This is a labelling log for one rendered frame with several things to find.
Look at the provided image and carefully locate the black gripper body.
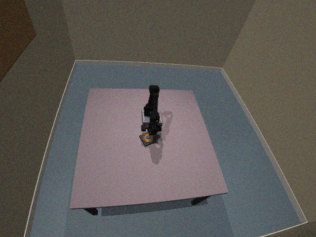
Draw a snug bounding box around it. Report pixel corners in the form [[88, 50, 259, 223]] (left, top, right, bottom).
[[141, 124, 161, 132]]

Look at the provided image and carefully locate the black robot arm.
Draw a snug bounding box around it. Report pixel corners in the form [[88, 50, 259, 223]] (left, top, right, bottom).
[[144, 85, 159, 135]]

